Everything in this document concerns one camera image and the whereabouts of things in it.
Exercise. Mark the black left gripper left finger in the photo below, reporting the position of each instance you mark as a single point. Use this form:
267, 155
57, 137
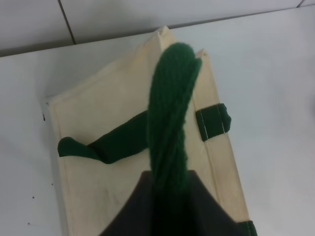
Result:
136, 216

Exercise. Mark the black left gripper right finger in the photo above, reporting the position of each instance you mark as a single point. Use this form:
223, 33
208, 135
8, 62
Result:
205, 217

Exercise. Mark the white linen tote bag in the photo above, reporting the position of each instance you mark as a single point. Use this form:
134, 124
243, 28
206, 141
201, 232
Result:
93, 192

